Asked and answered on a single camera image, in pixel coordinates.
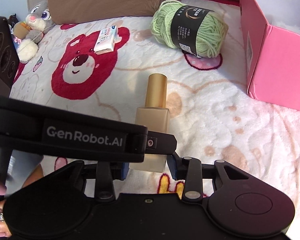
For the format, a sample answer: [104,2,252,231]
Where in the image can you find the white tissue pack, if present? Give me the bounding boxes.
[94,25,118,55]

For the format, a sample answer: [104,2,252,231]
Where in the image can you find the small black white figurine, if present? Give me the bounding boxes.
[7,14,19,29]

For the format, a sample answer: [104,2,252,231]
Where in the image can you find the green yarn ball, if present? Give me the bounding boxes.
[151,0,228,58]

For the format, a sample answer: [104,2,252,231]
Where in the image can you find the grey bunny plush toy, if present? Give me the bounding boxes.
[13,0,56,63]

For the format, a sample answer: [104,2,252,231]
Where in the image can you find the gold perfume bottle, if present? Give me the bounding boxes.
[129,73,170,173]

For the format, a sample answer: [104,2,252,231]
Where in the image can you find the pink cardboard box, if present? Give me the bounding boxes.
[239,0,300,111]

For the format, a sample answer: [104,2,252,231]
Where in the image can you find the white bear print blanket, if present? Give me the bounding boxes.
[11,0,300,208]

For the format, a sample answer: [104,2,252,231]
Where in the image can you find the left hand pink nails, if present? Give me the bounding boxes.
[0,164,44,238]

